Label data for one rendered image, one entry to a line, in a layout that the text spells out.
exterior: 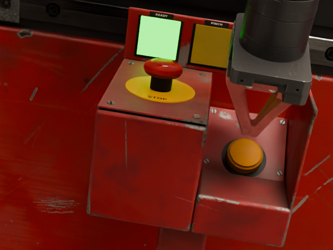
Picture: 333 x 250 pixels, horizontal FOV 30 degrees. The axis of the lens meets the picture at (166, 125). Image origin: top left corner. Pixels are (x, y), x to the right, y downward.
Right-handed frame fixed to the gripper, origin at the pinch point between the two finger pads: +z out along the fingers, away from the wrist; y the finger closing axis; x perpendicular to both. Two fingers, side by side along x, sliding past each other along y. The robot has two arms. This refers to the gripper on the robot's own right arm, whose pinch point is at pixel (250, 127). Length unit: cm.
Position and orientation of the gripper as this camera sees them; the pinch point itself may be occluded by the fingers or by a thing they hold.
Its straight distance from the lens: 59.5
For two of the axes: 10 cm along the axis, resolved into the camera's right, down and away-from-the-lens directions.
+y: 1.3, -5.9, 7.9
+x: -9.8, -1.7, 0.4
